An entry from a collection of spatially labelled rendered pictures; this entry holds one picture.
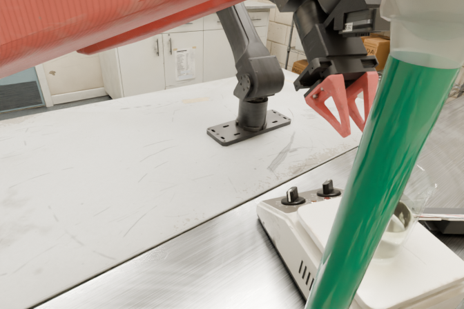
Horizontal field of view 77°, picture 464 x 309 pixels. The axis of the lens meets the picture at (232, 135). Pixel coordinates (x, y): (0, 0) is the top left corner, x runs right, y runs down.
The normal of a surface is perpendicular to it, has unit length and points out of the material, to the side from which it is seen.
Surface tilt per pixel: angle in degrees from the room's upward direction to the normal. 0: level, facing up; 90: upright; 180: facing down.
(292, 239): 90
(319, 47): 90
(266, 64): 41
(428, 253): 0
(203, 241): 0
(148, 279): 0
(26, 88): 90
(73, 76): 90
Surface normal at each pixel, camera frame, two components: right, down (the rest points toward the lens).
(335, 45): 0.26, -0.36
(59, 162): 0.06, -0.87
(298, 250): -0.94, 0.12
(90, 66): 0.60, 0.43
